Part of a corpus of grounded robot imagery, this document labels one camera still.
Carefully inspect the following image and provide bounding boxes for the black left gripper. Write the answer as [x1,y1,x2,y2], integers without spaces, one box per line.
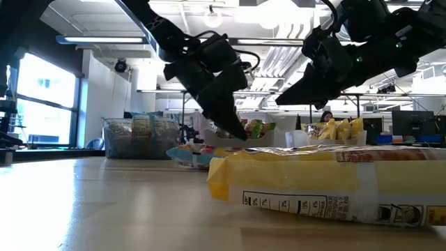
[162,56,249,141]

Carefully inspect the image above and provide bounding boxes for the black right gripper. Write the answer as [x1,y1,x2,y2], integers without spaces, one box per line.
[275,26,420,111]

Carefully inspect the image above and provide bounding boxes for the light grey plastic bin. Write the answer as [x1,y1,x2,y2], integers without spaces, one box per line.
[203,128,276,149]

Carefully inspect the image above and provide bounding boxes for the white fabric screen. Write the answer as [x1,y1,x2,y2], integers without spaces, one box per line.
[162,111,217,135]

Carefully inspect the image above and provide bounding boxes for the black tripod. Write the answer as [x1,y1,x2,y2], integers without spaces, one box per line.
[180,123,206,144]

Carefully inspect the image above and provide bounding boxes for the clear plastic bin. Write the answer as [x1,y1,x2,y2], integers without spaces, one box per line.
[103,117,181,160]
[285,130,367,147]

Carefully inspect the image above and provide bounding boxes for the blue storage boxes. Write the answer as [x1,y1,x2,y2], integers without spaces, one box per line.
[375,134,444,144]

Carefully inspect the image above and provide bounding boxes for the black ceiling spotlight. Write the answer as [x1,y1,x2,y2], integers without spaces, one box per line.
[114,58,128,74]

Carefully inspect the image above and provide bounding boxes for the blue chair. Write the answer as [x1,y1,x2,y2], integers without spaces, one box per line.
[85,137,105,151]

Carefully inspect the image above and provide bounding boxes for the long ceiling light strip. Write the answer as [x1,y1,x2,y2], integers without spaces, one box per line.
[55,34,353,47]

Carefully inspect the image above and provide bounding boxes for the dark low ledge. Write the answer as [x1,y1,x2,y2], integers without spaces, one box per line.
[0,148,106,167]

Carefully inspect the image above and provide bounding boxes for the large bright window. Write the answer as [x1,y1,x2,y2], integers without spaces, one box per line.
[0,52,82,146]

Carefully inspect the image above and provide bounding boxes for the dark window-side equipment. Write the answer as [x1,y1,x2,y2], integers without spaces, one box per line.
[0,86,25,149]

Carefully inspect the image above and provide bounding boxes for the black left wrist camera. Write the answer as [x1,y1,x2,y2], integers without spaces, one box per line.
[199,33,239,73]

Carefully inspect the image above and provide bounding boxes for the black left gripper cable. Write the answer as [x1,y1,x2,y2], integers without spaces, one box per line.
[190,30,261,73]

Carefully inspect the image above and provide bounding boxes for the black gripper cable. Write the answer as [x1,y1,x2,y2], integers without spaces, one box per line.
[190,30,261,73]
[319,0,339,34]

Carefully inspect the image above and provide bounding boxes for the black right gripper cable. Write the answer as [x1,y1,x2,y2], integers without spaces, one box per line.
[319,0,339,34]

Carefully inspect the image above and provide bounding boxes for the white ceiling ring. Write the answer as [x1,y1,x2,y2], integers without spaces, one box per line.
[203,5,224,29]

